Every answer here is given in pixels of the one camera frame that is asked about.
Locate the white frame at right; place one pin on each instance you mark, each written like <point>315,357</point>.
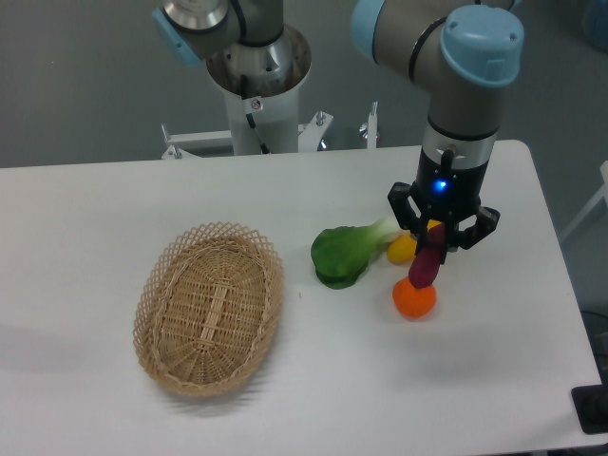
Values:
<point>584,213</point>

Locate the black device at edge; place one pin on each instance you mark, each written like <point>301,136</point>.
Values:
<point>591,408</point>

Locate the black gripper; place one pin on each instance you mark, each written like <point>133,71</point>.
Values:
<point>436,194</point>

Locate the purple sweet potato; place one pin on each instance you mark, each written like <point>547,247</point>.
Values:
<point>427,262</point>

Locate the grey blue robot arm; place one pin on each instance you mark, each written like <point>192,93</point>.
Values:
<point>463,54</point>

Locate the orange tangerine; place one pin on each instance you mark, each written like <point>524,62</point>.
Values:
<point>411,302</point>

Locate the green bok choy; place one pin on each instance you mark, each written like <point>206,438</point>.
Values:
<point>341,255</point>

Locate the yellow squash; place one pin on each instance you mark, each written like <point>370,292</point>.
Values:
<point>403,248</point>

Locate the woven wicker basket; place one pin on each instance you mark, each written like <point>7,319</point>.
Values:
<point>209,310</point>

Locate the white metal base frame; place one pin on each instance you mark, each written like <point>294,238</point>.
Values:
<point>310,138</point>

